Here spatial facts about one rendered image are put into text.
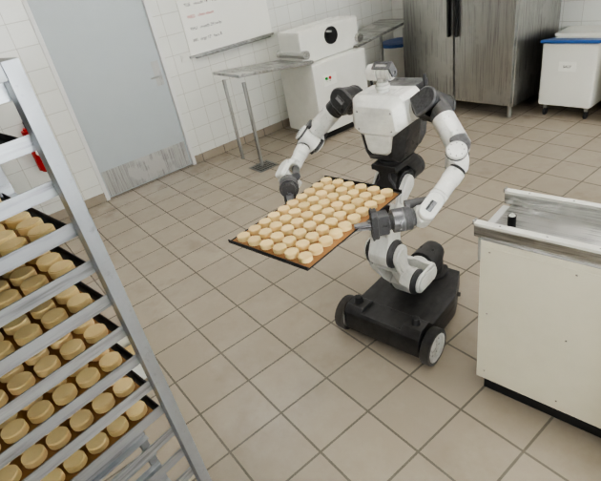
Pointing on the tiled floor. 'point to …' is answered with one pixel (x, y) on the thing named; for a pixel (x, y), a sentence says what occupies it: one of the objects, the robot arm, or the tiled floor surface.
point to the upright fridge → (480, 47)
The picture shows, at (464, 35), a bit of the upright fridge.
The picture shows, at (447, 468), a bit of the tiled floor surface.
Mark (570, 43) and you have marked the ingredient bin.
